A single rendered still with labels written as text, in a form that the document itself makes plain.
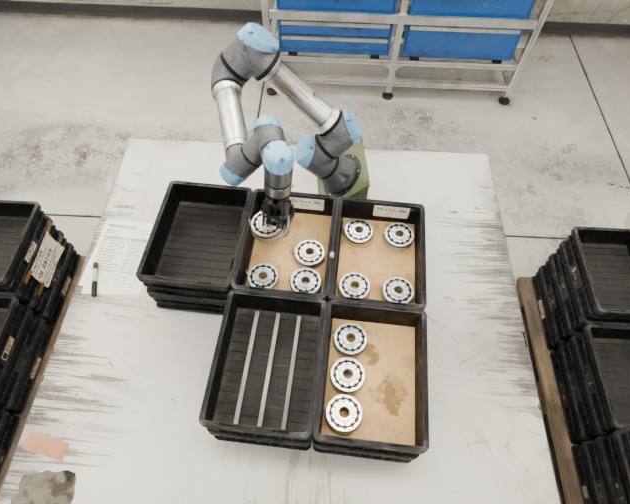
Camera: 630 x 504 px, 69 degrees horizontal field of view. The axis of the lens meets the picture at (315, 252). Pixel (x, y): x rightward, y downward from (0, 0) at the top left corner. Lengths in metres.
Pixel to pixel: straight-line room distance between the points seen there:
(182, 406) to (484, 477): 0.93
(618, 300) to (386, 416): 1.23
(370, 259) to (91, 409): 1.01
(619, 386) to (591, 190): 1.46
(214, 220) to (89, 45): 2.77
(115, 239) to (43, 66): 2.46
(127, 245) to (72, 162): 1.52
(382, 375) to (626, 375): 1.15
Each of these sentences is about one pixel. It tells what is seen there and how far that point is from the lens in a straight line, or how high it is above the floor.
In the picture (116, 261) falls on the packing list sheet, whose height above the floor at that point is 0.70.
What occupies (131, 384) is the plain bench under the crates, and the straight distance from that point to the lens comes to 1.63.
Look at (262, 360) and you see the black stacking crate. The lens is 1.42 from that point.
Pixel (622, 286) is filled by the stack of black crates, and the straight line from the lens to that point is 2.31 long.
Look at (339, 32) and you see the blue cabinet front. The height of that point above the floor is 0.47.
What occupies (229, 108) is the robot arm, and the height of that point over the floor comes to 1.25.
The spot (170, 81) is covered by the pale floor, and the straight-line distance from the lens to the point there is 3.69.
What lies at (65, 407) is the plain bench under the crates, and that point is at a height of 0.70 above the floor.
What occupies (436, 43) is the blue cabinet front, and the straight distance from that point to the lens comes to 3.28.
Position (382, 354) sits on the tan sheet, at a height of 0.83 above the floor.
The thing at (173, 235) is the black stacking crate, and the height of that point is 0.83.
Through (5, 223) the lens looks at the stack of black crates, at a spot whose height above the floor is 0.49.
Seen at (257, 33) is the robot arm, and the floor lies 1.36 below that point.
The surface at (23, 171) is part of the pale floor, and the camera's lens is 3.42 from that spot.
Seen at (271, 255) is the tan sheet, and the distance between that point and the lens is 1.58.
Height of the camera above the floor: 2.17
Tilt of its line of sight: 58 degrees down
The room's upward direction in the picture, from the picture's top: 1 degrees clockwise
